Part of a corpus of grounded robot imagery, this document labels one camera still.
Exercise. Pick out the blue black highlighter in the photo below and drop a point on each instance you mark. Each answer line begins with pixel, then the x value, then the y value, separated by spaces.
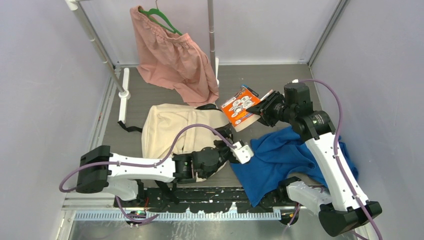
pixel 250 90

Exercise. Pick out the green clothes hanger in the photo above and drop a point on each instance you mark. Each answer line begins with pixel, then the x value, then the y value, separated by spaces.
pixel 158 17

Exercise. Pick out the beige canvas backpack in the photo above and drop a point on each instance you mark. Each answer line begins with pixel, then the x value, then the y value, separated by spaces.
pixel 178 129

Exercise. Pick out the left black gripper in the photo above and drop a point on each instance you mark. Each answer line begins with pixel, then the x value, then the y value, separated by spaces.
pixel 218 142

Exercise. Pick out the pink cloth garment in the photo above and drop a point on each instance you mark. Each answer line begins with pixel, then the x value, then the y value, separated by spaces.
pixel 173 61

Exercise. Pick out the white slotted cable duct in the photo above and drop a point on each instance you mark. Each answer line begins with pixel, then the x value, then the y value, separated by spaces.
pixel 231 215

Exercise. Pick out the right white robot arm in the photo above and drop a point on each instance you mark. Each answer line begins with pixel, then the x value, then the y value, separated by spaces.
pixel 344 206

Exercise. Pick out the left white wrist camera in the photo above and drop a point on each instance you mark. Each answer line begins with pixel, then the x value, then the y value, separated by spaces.
pixel 242 152

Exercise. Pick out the white clothes rack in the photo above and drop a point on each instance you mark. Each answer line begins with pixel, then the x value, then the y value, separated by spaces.
pixel 123 87

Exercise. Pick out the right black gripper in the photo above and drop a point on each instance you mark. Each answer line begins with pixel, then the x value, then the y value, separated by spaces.
pixel 266 104

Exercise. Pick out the orange comic paperback book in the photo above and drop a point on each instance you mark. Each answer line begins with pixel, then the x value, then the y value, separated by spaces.
pixel 235 109

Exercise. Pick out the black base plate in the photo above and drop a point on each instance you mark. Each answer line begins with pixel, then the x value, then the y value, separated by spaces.
pixel 207 200

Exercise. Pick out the blue cloth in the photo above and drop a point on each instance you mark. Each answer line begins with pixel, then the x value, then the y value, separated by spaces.
pixel 276 155

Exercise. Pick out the pink white pen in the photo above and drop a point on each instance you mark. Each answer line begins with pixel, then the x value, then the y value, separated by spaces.
pixel 267 94

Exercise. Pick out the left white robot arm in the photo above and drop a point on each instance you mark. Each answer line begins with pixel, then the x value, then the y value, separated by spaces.
pixel 119 175

